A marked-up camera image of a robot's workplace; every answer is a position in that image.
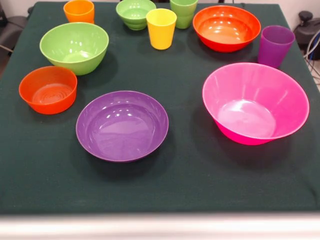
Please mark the yellow plastic cup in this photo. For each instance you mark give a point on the yellow plastic cup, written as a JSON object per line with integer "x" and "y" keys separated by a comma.
{"x": 161, "y": 32}

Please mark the pink plastic bowl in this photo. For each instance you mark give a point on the pink plastic bowl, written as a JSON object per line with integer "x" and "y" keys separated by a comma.
{"x": 252, "y": 107}

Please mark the large green plastic bowl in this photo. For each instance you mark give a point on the large green plastic bowl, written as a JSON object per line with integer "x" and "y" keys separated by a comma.
{"x": 75, "y": 47}

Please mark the grey office chair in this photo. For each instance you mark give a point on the grey office chair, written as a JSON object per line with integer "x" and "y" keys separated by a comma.
{"x": 12, "y": 30}

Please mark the orange plastic cup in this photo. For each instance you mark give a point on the orange plastic cup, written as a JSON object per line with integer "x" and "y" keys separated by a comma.
{"x": 78, "y": 12}

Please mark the black chair base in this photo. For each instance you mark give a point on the black chair base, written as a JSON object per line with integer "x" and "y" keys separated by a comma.
{"x": 306, "y": 30}

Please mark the green plastic cup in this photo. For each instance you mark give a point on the green plastic cup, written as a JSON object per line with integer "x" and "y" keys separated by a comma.
{"x": 186, "y": 15}

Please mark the purple plastic bowl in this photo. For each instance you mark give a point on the purple plastic bowl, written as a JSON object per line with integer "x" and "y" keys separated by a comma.
{"x": 122, "y": 127}

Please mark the small red-orange plastic bowl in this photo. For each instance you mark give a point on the small red-orange plastic bowl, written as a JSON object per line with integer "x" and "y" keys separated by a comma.
{"x": 47, "y": 92}

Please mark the large red-orange plastic bowl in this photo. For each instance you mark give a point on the large red-orange plastic bowl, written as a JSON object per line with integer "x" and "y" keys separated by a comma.
{"x": 226, "y": 30}

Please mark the dark green tablecloth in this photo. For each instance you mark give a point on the dark green tablecloth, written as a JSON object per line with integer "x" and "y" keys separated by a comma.
{"x": 160, "y": 180}

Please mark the purple plastic cup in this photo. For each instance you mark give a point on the purple plastic cup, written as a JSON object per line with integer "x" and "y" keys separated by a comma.
{"x": 275, "y": 47}

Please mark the small green plastic bowl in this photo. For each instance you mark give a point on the small green plastic bowl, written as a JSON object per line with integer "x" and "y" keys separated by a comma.
{"x": 135, "y": 15}

